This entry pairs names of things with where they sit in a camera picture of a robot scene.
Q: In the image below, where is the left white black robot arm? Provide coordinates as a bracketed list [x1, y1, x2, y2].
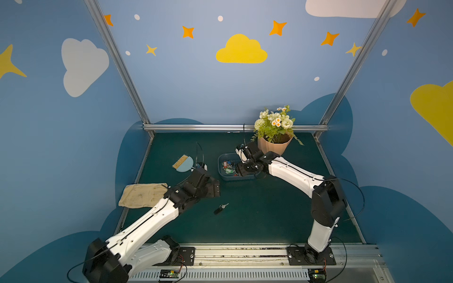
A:
[82, 168, 220, 283]

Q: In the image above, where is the translucent blue storage box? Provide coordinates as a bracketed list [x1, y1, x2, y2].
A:
[217, 153, 256, 181]

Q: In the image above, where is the aluminium front rail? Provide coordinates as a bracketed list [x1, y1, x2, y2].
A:
[127, 244, 394, 283]

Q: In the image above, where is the beige cloth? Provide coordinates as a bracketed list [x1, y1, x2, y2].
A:
[118, 183, 168, 209]

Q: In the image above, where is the terracotta flower pot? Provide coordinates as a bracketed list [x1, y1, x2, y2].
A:
[258, 134, 293, 156]

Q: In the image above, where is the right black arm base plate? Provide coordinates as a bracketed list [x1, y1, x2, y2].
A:
[286, 245, 336, 266]

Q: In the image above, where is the left green circuit board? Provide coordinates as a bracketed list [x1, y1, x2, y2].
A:
[159, 270, 180, 280]

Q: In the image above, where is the aluminium back frame bar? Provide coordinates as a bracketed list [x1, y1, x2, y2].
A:
[143, 124, 328, 132]

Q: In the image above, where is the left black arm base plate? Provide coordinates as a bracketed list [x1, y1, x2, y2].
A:
[155, 246, 196, 266]

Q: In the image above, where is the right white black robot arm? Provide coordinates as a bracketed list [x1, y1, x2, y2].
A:
[235, 142, 348, 255]

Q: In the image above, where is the green circuit board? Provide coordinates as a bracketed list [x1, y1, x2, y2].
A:
[308, 269, 327, 283]
[159, 270, 180, 280]

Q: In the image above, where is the right green circuit board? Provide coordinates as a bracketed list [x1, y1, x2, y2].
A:
[308, 269, 327, 283]

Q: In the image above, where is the white artificial flower bouquet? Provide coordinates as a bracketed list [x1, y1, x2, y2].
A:
[251, 105, 304, 146]

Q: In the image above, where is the black fob key bunch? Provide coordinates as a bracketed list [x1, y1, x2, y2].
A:
[214, 203, 229, 215]

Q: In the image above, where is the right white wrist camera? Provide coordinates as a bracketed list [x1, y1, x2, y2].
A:
[235, 148, 248, 163]

